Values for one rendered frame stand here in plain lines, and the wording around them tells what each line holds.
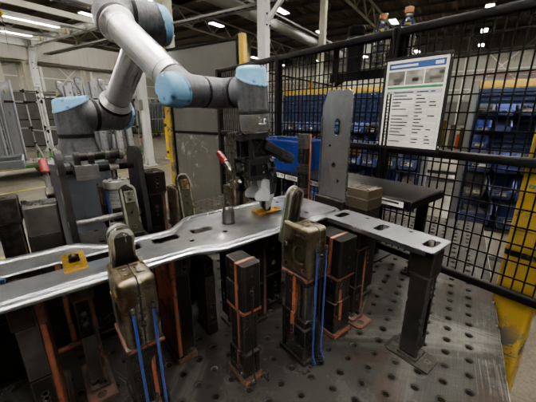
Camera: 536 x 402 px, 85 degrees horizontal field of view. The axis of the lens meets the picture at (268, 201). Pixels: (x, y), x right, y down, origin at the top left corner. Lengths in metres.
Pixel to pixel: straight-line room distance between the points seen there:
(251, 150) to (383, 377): 0.61
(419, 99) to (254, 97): 0.61
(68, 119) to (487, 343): 1.44
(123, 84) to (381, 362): 1.16
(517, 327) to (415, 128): 0.69
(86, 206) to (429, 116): 1.23
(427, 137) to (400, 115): 0.13
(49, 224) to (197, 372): 0.47
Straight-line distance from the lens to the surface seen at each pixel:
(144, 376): 0.57
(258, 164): 0.74
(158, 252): 0.65
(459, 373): 0.89
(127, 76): 1.19
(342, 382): 0.78
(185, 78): 0.72
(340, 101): 0.96
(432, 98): 1.13
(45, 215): 0.81
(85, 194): 1.25
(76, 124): 1.26
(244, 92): 0.74
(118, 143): 8.84
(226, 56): 3.33
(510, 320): 1.24
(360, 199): 0.90
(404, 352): 0.87
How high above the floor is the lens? 1.27
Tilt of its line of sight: 17 degrees down
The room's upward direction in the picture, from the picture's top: straight up
